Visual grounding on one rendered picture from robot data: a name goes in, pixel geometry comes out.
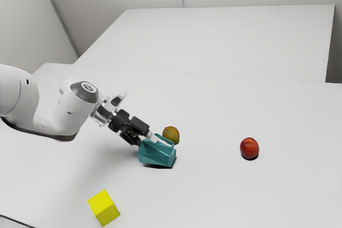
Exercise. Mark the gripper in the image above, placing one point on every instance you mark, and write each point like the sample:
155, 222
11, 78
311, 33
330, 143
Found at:
123, 122

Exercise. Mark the teal faceted mug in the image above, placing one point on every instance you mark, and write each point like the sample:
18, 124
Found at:
157, 153

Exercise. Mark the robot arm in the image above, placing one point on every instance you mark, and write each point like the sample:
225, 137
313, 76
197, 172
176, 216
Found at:
32, 105

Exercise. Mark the yellow cube block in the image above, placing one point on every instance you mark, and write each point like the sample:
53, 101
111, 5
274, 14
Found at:
103, 207

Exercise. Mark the green orange mango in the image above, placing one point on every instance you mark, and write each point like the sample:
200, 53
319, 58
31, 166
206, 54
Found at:
171, 133

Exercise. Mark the red apple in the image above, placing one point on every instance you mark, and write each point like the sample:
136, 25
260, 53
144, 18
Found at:
249, 148

